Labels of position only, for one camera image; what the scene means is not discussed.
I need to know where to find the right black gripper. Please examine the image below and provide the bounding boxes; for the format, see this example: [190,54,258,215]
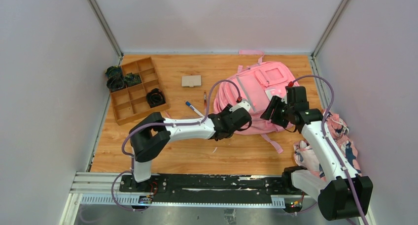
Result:
[260,96,294,128]

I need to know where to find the pink student backpack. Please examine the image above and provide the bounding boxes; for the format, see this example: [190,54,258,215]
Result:
[228,50,295,154]

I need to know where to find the beige wallet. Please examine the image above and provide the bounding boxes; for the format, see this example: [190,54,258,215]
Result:
[181,75,202,88]

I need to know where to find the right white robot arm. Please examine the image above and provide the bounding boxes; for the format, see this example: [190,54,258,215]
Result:
[261,86,373,225]

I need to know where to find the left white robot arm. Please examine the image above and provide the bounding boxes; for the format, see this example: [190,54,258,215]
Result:
[124,100,252,192]

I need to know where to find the red clear pen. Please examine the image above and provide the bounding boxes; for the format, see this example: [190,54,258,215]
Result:
[204,91,207,113]

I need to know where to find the white blue marker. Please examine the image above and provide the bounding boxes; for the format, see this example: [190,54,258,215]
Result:
[185,101,204,117]

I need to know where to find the pink patterned cloth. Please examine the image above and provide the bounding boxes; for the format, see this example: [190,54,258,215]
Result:
[293,112,362,181]

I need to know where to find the wooden divided organizer tray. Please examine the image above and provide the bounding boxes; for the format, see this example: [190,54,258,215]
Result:
[108,57,170,126]

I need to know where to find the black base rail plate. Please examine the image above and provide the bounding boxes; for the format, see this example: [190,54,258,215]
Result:
[118,174,306,205]

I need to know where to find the black strap roll in tray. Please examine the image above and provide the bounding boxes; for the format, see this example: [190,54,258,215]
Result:
[146,88,166,108]

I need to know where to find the dark green strap roll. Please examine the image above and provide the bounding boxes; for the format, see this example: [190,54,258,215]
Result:
[123,72,142,87]

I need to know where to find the black strap roll outside tray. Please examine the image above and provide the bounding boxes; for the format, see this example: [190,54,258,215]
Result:
[106,76,126,93]

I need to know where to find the dark strap roll top left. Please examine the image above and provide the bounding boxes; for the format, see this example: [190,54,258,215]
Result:
[104,65,123,79]

